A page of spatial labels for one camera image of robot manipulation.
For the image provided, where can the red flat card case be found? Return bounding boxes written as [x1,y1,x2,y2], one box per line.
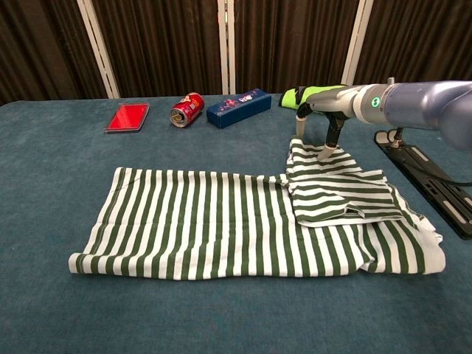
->
[104,103,151,134]

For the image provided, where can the green folded cloth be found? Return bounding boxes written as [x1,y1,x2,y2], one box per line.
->
[278,84,348,111]

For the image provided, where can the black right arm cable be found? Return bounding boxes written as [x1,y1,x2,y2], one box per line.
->
[392,127,472,185]

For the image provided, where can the red soda can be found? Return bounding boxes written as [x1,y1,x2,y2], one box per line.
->
[170,91,206,129]

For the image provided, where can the green white striped shirt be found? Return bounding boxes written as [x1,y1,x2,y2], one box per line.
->
[68,136,447,281]

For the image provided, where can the blue rectangular box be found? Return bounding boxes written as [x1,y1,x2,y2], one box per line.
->
[206,87,273,130]

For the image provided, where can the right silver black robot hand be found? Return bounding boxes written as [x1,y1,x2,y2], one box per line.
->
[294,85,361,160]

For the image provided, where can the black folding laptop stand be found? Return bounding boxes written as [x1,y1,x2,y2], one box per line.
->
[373,128,472,240]

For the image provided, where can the white partition post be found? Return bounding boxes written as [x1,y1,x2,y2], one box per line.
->
[217,0,237,95]
[340,0,374,89]
[76,0,121,99]

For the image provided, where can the dark brown curtain panel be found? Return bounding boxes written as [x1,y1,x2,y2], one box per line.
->
[91,0,224,99]
[0,0,108,106]
[353,0,472,91]
[234,0,361,95]

